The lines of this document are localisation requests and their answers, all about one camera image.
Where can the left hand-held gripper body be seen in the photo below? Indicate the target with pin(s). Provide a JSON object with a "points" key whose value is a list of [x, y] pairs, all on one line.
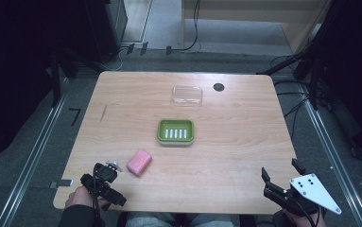
{"points": [[106, 189]]}

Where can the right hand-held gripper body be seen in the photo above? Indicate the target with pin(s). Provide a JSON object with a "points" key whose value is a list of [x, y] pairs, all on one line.
{"points": [[311, 189]]}

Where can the person's left hand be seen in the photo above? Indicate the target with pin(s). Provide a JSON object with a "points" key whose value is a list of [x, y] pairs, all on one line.
{"points": [[81, 197]]}

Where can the person's right hand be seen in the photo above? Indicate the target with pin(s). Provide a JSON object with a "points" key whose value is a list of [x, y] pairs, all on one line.
{"points": [[295, 220]]}

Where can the pink soap bar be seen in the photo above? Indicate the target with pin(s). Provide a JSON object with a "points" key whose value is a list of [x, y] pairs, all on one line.
{"points": [[139, 162]]}

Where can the person's legs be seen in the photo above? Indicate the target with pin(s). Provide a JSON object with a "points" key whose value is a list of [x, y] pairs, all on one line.
{"points": [[181, 220]]}

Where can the green soap dish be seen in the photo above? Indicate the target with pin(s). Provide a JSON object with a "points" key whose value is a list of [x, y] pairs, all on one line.
{"points": [[175, 132]]}

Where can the black table grommet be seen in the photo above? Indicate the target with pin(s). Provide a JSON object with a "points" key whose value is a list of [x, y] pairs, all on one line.
{"points": [[219, 87]]}

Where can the black stand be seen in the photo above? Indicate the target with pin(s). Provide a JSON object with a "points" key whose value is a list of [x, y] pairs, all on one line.
{"points": [[57, 78], [307, 66]]}

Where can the clear plastic lid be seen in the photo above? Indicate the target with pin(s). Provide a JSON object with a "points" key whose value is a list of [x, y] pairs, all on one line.
{"points": [[186, 95]]}

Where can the black cabinet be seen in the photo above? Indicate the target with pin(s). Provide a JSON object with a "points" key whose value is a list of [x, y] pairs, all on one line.
{"points": [[106, 28]]}

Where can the light wooden furniture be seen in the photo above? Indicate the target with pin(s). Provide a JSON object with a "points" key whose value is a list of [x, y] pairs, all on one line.
{"points": [[251, 12]]}

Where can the metal floor rail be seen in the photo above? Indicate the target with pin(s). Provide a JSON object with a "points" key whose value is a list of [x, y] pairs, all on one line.
{"points": [[30, 164], [336, 164]]}

